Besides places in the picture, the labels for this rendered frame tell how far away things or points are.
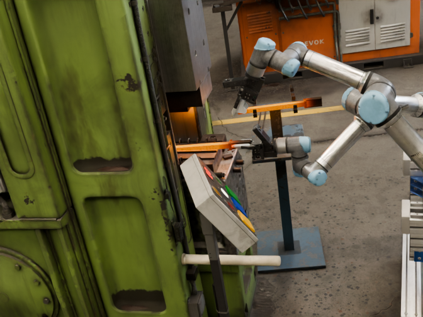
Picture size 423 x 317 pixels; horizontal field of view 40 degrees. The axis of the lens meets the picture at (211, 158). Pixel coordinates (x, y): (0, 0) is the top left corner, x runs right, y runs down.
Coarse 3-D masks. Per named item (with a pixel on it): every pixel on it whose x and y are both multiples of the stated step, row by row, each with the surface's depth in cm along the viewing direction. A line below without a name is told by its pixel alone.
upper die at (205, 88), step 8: (208, 72) 268; (208, 80) 268; (200, 88) 254; (208, 88) 267; (168, 96) 258; (176, 96) 257; (184, 96) 256; (192, 96) 256; (200, 96) 255; (168, 104) 260; (176, 104) 259; (184, 104) 258; (192, 104) 258; (200, 104) 257
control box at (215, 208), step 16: (192, 160) 231; (192, 176) 222; (208, 176) 222; (192, 192) 214; (208, 192) 206; (208, 208) 206; (224, 208) 208; (224, 224) 211; (240, 224) 212; (240, 240) 215; (256, 240) 217
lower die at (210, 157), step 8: (176, 144) 292; (184, 144) 290; (184, 152) 282; (192, 152) 281; (200, 152) 280; (208, 152) 279; (216, 152) 278; (184, 160) 278; (208, 160) 274; (216, 160) 277; (216, 168) 277
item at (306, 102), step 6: (294, 102) 305; (300, 102) 304; (306, 102) 302; (312, 102) 304; (318, 102) 304; (252, 108) 306; (258, 108) 306; (264, 108) 305; (270, 108) 305; (276, 108) 305; (282, 108) 305
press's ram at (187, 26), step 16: (160, 0) 232; (176, 0) 231; (192, 0) 245; (160, 16) 236; (176, 16) 234; (192, 16) 244; (160, 32) 239; (176, 32) 237; (192, 32) 244; (160, 48) 242; (176, 48) 241; (192, 48) 243; (208, 48) 269; (160, 64) 246; (176, 64) 244; (192, 64) 243; (208, 64) 268; (176, 80) 248; (192, 80) 246
